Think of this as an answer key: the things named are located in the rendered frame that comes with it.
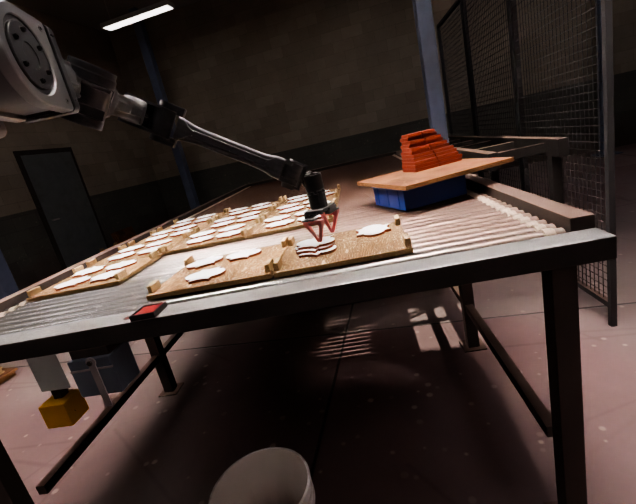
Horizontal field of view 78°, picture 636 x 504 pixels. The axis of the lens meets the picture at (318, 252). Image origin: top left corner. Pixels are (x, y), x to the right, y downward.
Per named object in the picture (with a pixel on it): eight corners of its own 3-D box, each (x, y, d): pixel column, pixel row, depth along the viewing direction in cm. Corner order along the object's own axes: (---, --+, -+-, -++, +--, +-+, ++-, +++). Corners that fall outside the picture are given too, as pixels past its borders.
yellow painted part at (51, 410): (73, 426, 119) (42, 358, 112) (47, 429, 120) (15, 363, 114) (90, 408, 126) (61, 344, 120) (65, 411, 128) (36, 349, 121)
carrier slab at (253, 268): (271, 278, 116) (270, 273, 115) (147, 300, 122) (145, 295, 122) (291, 245, 149) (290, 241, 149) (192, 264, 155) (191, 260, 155)
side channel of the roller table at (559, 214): (596, 249, 100) (595, 213, 98) (571, 253, 101) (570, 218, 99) (402, 158, 486) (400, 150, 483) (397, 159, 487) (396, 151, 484)
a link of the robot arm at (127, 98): (118, 125, 106) (128, 88, 105) (168, 144, 110) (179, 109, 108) (43, 111, 64) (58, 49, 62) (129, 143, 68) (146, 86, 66)
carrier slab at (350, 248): (413, 252, 109) (413, 247, 109) (274, 278, 115) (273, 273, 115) (399, 225, 143) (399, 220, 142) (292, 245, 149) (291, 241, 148)
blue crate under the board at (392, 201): (469, 193, 167) (466, 170, 165) (405, 212, 161) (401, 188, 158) (430, 189, 196) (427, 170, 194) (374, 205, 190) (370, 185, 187)
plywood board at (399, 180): (514, 161, 160) (513, 156, 159) (406, 190, 149) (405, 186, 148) (443, 162, 207) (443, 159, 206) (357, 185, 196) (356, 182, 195)
